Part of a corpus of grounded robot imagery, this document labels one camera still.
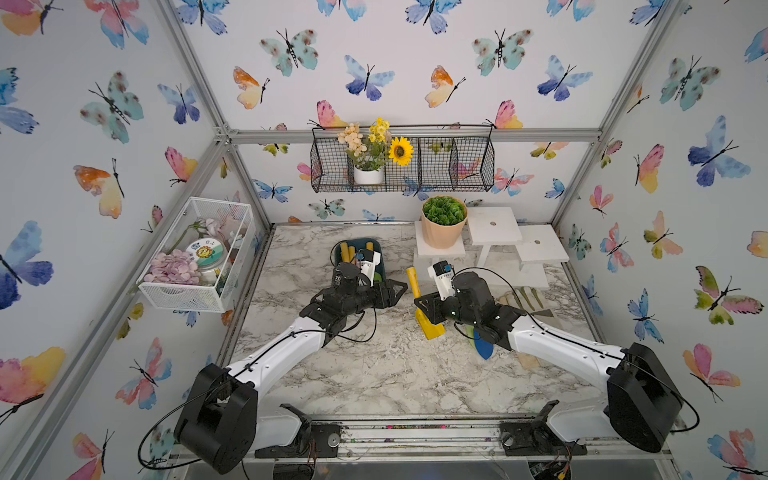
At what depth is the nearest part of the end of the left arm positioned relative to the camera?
2.00ft

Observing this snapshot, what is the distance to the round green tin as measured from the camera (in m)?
0.66

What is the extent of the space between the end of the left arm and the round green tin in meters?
0.23
